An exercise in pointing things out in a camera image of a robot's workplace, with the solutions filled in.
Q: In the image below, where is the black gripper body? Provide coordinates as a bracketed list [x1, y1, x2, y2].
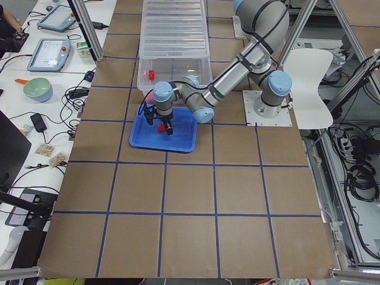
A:
[157, 112, 173, 128]

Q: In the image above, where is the red block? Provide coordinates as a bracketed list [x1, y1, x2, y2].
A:
[148, 69, 155, 80]
[156, 124, 166, 132]

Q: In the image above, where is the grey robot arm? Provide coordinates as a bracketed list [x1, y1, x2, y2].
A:
[144, 1, 292, 135]
[233, 0, 289, 54]

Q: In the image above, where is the clear plastic storage box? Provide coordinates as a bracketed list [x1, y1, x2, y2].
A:
[137, 58, 212, 95]

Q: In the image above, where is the clear plastic box lid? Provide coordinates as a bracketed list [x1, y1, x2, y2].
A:
[139, 0, 210, 59]

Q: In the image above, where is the blue plastic tray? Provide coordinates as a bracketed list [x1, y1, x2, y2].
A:
[129, 107, 197, 153]

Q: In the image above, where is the green white carton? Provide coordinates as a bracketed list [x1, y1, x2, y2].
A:
[75, 42, 91, 58]

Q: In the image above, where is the black power adapter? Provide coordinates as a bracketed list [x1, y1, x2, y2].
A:
[30, 113, 47, 133]

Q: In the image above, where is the green bowl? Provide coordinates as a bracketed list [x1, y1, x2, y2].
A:
[23, 77, 53, 103]

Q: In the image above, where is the blue teach pendant tablet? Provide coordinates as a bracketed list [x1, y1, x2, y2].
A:
[37, 5, 76, 32]
[27, 39, 71, 72]

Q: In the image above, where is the white chair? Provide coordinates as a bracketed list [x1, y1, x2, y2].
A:
[283, 48, 333, 129]

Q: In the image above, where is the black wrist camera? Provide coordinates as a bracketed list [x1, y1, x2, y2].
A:
[144, 106, 156, 126]

